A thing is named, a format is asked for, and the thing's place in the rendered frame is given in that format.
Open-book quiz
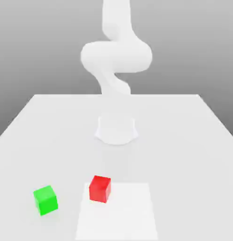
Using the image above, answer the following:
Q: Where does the small green cube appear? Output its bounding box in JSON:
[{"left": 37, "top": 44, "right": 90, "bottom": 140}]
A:
[{"left": 33, "top": 185, "right": 59, "bottom": 217}]

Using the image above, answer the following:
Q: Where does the small red cube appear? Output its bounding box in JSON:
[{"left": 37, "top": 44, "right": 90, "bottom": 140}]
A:
[{"left": 89, "top": 175, "right": 112, "bottom": 203}]

